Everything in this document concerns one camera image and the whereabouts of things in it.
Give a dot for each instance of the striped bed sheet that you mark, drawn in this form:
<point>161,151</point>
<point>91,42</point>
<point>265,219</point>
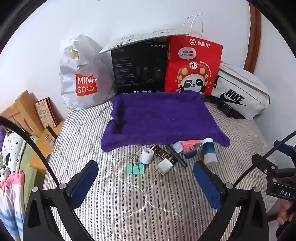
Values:
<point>138,208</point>

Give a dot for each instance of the person's right hand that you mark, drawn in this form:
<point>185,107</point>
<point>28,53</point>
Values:
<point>282,213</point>

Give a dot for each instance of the white plastic shopping bag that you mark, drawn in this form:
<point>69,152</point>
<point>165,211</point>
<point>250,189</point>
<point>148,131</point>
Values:
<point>69,76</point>

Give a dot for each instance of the wooden nightstand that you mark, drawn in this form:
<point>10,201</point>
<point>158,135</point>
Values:
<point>39,157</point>

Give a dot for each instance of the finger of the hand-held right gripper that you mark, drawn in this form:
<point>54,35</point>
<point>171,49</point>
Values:
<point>290,151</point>
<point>266,165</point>

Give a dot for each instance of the blue petroleum jelly jar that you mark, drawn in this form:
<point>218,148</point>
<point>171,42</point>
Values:
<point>189,153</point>

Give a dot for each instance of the grey flat printed box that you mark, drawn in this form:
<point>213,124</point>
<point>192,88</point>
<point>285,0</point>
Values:
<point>138,38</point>

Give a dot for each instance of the white tape roll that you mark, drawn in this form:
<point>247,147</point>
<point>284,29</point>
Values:
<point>146,157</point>

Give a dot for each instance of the black headphone box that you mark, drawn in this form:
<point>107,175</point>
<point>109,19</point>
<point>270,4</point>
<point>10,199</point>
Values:
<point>129,69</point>

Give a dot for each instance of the black battery bar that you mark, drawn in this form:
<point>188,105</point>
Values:
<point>178,157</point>

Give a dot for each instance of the white charger plug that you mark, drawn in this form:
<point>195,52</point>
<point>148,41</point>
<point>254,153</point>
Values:
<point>164,166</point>

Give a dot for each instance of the purple towel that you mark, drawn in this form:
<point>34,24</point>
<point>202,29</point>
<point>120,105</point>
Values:
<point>161,115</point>

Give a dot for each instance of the pastel printed cloth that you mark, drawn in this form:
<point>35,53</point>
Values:
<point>10,197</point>

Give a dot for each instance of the red paper bag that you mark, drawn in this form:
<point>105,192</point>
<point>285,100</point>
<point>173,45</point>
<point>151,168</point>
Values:
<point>175,69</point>

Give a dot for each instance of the pink handheld tool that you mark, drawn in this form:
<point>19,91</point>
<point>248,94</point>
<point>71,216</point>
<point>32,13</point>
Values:
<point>189,142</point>

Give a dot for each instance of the blue white bottle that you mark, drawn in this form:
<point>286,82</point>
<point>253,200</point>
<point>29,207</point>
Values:
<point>209,150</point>

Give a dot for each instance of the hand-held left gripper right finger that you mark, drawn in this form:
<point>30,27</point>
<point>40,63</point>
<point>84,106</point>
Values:
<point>208,183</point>

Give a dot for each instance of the white floral cloth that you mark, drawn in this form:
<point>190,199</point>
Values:
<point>11,148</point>

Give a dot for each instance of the small clear bottle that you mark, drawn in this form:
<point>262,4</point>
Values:
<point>49,140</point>

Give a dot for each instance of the brown wooden door frame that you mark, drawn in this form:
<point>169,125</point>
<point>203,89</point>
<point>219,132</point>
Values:
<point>253,34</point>

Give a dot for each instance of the black gold tube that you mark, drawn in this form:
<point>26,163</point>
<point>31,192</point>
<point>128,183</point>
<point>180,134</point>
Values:
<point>161,154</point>

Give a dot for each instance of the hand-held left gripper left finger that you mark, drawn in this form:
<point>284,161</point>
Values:
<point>85,180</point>

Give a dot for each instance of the white waist bag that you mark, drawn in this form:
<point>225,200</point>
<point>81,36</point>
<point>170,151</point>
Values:
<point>238,81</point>

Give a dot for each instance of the mint green binder clip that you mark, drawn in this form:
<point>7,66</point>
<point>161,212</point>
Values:
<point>135,169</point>

